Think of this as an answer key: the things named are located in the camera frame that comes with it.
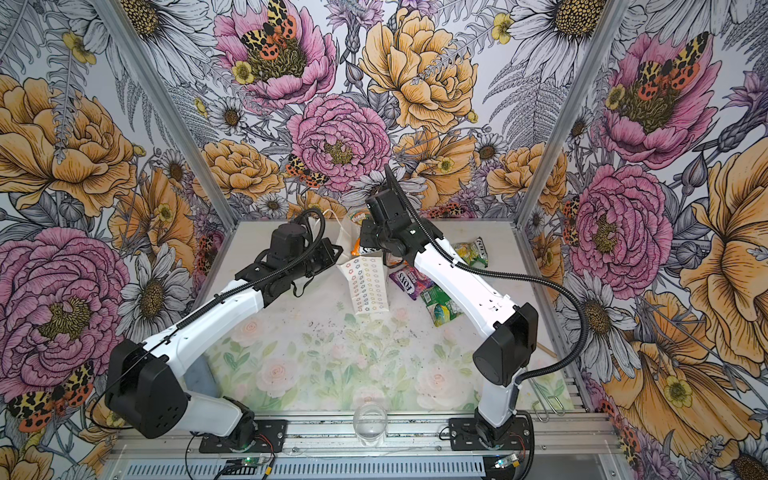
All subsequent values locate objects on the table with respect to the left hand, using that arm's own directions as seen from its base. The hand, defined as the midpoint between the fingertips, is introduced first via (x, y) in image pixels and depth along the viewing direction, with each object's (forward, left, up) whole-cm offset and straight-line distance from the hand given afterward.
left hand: (343, 257), depth 81 cm
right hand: (+1, -7, +5) cm, 9 cm away
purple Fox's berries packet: (+5, -20, -19) cm, 28 cm away
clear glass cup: (-35, -7, -24) cm, 43 cm away
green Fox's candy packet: (-3, -28, -20) cm, 35 cm away
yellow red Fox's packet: (+5, -5, +11) cm, 13 cm away
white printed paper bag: (-3, -6, -3) cm, 7 cm away
